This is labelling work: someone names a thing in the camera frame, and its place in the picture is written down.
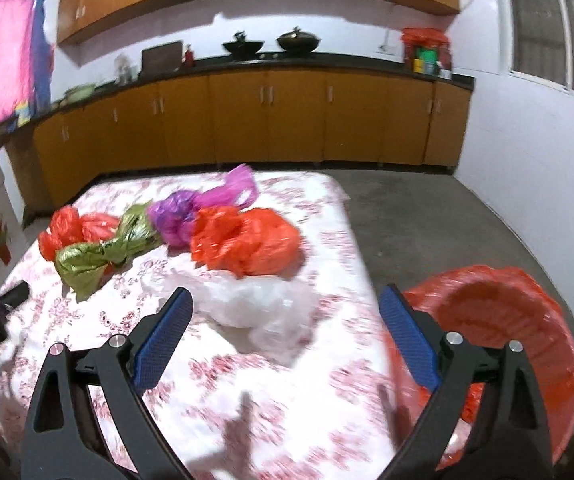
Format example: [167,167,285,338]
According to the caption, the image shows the olive green plastic bag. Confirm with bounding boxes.
[55,200,164,302]

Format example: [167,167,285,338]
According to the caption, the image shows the black pot with lid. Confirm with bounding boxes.
[275,26,319,54]

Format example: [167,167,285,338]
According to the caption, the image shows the pink and blue hanging cloth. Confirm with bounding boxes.
[0,0,55,136]

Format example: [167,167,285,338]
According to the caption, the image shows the wooden base cabinets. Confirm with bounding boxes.
[4,72,473,211]

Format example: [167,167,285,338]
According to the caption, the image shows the purple plastic bag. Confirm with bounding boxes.
[148,189,205,248]

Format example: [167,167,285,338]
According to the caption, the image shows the clear glass jar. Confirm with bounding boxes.
[114,54,135,85]

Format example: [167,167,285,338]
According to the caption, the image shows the green basin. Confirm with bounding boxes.
[64,84,98,103]

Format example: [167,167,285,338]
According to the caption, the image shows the floral tablecloth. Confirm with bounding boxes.
[0,170,403,480]

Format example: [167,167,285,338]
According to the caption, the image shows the black wok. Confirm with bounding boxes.
[222,31,260,57]

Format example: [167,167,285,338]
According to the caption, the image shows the orange plastic basket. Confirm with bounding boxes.
[384,265,574,471]

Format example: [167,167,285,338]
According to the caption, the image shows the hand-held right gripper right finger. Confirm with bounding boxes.
[378,284,554,480]

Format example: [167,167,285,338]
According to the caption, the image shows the translucent white plastic bag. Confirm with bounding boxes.
[167,272,320,361]

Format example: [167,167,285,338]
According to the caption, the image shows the crumpled red bag cover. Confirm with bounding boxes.
[401,27,452,52]

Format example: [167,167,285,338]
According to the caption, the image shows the white power cord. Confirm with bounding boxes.
[379,2,403,51]

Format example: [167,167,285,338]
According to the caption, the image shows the small red plastic bag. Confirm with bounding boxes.
[38,206,120,261]

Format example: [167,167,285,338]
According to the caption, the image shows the large red plastic bag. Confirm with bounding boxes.
[189,206,302,278]

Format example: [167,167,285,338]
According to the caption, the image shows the red plastic bin liner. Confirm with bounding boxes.
[384,264,574,472]

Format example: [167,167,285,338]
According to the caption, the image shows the black kitchen countertop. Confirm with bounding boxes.
[0,52,475,161]

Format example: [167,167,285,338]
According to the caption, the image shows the brown cutting board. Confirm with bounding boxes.
[141,42,184,77]

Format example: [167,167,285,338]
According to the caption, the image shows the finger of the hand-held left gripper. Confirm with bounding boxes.
[0,281,31,311]

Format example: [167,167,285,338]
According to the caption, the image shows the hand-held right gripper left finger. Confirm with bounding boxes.
[19,286,194,480]

